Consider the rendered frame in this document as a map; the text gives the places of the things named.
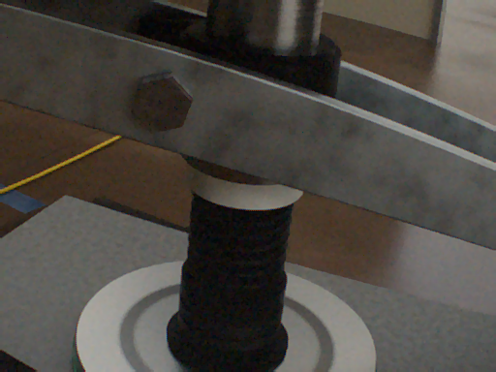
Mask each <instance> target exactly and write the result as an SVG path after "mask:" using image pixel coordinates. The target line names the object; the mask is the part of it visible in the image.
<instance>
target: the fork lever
mask: <svg viewBox="0 0 496 372"><path fill-rule="evenodd" d="M206 16H207V13H205V12H200V11H197V10H194V9H192V8H191V9H190V8H187V7H184V6H181V5H177V4H174V3H172V2H168V1H165V0H0V102H6V103H8V104H10V105H16V106H18V107H21V108H26V109H31V110H33V111H38V112H40V113H42V114H48V115H51V116H54V117H56V118H59V119H60V118H62V119H65V120H67V121H70V122H73V123H78V124H81V125H84V126H86V127H90V128H93V129H99V130H101V131H104V132H107V133H110V134H113V135H116V136H119V137H124V138H128V139H131V140H136V141H139V142H142V143H145V144H148V145H151V146H154V147H158V148H161V149H167V150H170V151H173V152H177V153H179V154H182V155H185V156H189V157H192V158H195V159H199V160H202V161H205V162H208V163H211V164H214V165H217V166H221V167H224V168H227V169H231V170H234V171H241V172H244V173H247V174H251V175H254V176H256V177H259V178H263V179H266V180H269V181H273V182H276V183H279V184H283V185H286V186H289V187H293V188H296V189H298V190H301V191H305V192H308V193H311V194H315V195H318V196H321V197H325V198H328V199H331V200H335V201H338V202H342V203H345V204H348V205H351V206H355V207H358V208H361V209H364V210H367V211H370V212H374V213H376V214H379V215H382V216H386V217H388V218H390V219H394V220H397V221H398V220H399V221H403V222H405V223H408V224H412V225H414V226H417V227H420V228H423V229H426V230H431V231H433V232H436V233H441V234H443V235H446V236H448V235H449V236H452V237H454V238H457V239H460V240H462V241H468V242H470V243H473V244H476V245H478V246H479V245H480V246H483V247H485V248H487V249H491V250H492V249H493V250H495V251H496V127H495V126H493V125H490V124H488V123H486V122H484V121H482V120H480V119H478V118H476V117H475V116H473V115H471V114H470V113H467V112H465V111H462V110H460V109H458V108H454V107H452V106H450V105H447V104H445V103H443V102H440V101H438V100H435V99H433V98H431V97H428V96H426V95H424V94H421V93H418V92H417V91H415V90H413V89H411V88H410V87H408V86H405V85H402V84H400V83H398V82H395V81H392V80H390V79H388V78H385V77H380V76H379V75H376V74H373V73H370V72H368V71H365V70H363V69H361V68H359V67H356V66H354V65H352V64H350V63H348V62H346V61H343V60H341V65H340V71H339V81H338V86H337V92H336V98H335V100H333V99H332V98H329V97H327V96H324V95H321V94H320V93H318V92H315V91H312V90H309V89H307V88H304V87H301V86H298V85H295V84H292V83H289V82H286V81H284V80H282V79H279V78H276V77H269V76H266V75H263V74H260V73H257V72H255V71H252V70H249V69H246V68H243V67H240V66H237V65H234V64H232V63H230V62H227V61H221V60H218V59H215V58H212V57H209V56H207V55H205V54H199V53H196V52H193V51H191V50H188V49H186V48H180V47H178V46H173V45H170V44H165V43H162V42H159V41H155V40H152V39H149V38H146V37H142V36H139V35H137V33H138V21H139V19H140V18H141V17H155V18H157V17H166V18H178V17H179V18H191V19H202V18H204V19H206Z"/></svg>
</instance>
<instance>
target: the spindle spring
mask: <svg viewBox="0 0 496 372"><path fill-rule="evenodd" d="M192 194H193V195H192V199H191V202H190V205H191V210H190V214H189V217H190V224H189V227H188V231H189V234H188V235H189V238H188V240H189V246H188V251H187V255H188V258H187V260H186V261H187V268H188V271H189V273H190V274H191V275H192V277H193V278H194V279H195V280H197V281H198V282H200V283H201V284H203V285H205V286H207V287H209V288H212V289H215V290H219V291H224V292H231V293H246V292H253V291H258V290H262V289H264V288H267V287H269V286H271V285H273V284H274V283H276V282H277V281H278V280H279V279H280V278H281V277H282V275H283V273H284V270H285V261H286V260H287V255H288V253H287V249H288V246H289V237H290V234H291V224H292V219H293V214H292V213H293V212H294V209H295V203H292V204H289V205H287V206H284V207H280V208H276V209H269V210H246V209H237V208H230V207H225V206H223V205H219V204H216V203H213V202H210V201H207V200H205V199H203V198H201V196H199V195H198V194H196V193H195V192H194V191H192ZM214 211H215V212H214ZM216 212H217V213H216ZM219 213H221V214H219ZM222 214H225V215H229V216H225V215H222ZM230 216H236V217H257V218H236V217H230ZM262 216H263V217H262ZM215 226H216V227H215ZM217 227H219V228H217ZM220 228H223V229H220ZM224 229H226V230H224ZM229 230H234V231H229ZM237 231H254V232H237ZM214 238H215V239H214ZM217 239H218V240H217ZM220 240H221V241H220ZM224 241H226V242H224ZM229 242H232V243H229ZM235 243H251V244H235ZM218 253H219V254H218ZM221 254H223V255H221ZM225 255H227V256H225ZM231 256H233V257H231ZM253 256H254V257H253ZM222 266H223V267H222ZM227 267H228V268H227ZM235 268H237V269H235ZM240 268H246V269H240ZM225 279H226V280H225ZM232 280H234V281H232Z"/></svg>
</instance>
